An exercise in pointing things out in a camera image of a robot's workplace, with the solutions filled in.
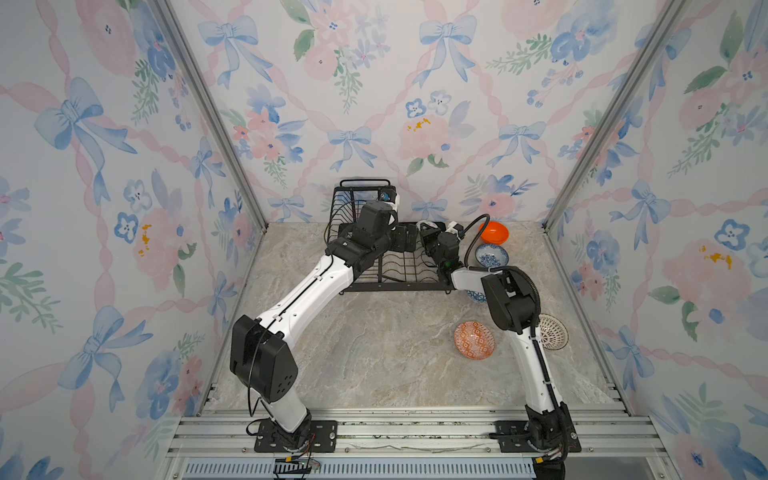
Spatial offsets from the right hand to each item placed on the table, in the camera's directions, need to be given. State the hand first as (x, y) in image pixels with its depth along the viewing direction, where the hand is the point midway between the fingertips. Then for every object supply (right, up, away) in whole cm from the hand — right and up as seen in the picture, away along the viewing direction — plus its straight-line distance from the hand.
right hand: (418, 220), depth 104 cm
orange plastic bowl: (+30, -4, +9) cm, 32 cm away
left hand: (-6, -4, -25) cm, 26 cm away
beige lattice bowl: (+39, -36, -15) cm, 55 cm away
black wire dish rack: (-4, -17, 0) cm, 17 cm away
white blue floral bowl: (+28, -13, +5) cm, 31 cm away
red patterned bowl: (+15, -37, -16) cm, 43 cm away
